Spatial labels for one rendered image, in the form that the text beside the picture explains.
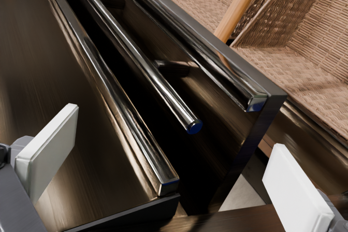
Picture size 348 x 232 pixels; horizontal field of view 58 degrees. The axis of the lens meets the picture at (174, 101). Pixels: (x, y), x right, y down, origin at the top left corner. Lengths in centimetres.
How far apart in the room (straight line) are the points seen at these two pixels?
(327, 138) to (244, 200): 26
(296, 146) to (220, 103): 41
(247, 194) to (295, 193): 40
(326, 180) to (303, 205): 49
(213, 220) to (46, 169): 21
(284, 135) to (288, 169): 52
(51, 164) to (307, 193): 13
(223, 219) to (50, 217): 18
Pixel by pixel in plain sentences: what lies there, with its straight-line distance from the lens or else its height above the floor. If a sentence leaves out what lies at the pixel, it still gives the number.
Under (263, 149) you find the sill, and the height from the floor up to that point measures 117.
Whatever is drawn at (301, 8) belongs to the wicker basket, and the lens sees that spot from 124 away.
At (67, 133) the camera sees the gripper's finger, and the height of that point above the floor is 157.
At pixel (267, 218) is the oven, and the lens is 41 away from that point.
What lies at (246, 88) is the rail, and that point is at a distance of 26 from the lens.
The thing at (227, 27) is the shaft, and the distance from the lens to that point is 62.
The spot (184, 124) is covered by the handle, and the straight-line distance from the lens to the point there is 26.
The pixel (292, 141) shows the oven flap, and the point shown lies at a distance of 71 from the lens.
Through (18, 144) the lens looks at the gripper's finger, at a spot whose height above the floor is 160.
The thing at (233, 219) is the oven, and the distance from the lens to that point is 37.
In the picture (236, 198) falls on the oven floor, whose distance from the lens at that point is 60.
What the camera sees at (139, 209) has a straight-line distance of 28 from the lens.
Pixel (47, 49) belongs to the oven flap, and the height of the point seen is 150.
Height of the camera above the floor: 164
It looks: 40 degrees down
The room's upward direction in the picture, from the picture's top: 81 degrees counter-clockwise
